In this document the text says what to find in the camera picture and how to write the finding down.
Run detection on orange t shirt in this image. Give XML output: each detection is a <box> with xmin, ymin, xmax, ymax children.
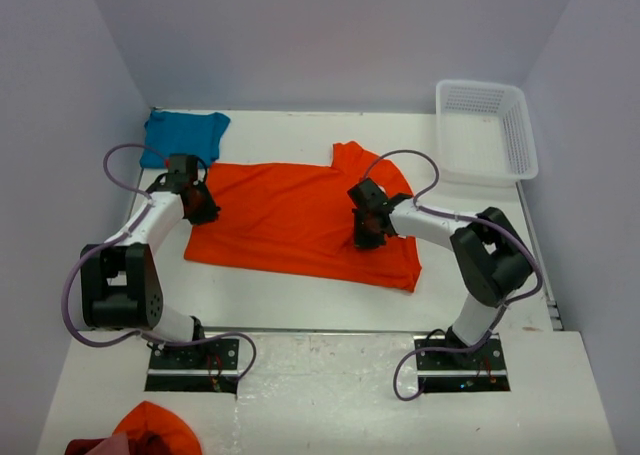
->
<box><xmin>184</xmin><ymin>141</ymin><xmax>422</xmax><ymax>293</ymax></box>

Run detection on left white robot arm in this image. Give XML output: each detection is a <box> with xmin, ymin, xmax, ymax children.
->
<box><xmin>80</xmin><ymin>154</ymin><xmax>220</xmax><ymax>368</ymax></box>

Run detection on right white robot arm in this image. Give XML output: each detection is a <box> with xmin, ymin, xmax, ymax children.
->
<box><xmin>348</xmin><ymin>178</ymin><xmax>538</xmax><ymax>368</ymax></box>

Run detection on folded blue t shirt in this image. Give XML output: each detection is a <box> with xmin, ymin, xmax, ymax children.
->
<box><xmin>139</xmin><ymin>110</ymin><xmax>231</xmax><ymax>169</ymax></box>

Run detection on white plastic basket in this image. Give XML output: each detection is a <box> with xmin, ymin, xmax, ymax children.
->
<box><xmin>436</xmin><ymin>79</ymin><xmax>539</xmax><ymax>187</ymax></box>

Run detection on orange cloth in pile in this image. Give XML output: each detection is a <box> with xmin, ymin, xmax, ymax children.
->
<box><xmin>112</xmin><ymin>401</ymin><xmax>203</xmax><ymax>455</ymax></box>

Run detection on pink cloth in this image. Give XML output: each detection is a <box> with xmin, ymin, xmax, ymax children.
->
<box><xmin>86</xmin><ymin>433</ymin><xmax>130</xmax><ymax>455</ymax></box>

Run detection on dark red cloth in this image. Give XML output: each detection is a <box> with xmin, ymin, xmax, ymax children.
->
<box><xmin>64</xmin><ymin>438</ymin><xmax>105</xmax><ymax>455</ymax></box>

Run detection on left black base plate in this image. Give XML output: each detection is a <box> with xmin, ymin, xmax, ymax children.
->
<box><xmin>144</xmin><ymin>338</ymin><xmax>240</xmax><ymax>395</ymax></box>

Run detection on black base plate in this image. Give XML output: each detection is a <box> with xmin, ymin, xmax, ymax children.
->
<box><xmin>144</xmin><ymin>338</ymin><xmax>240</xmax><ymax>395</ymax></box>
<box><xmin>415</xmin><ymin>336</ymin><xmax>510</xmax><ymax>394</ymax></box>

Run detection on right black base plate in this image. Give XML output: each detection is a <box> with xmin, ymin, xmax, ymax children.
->
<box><xmin>415</xmin><ymin>336</ymin><xmax>510</xmax><ymax>394</ymax></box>

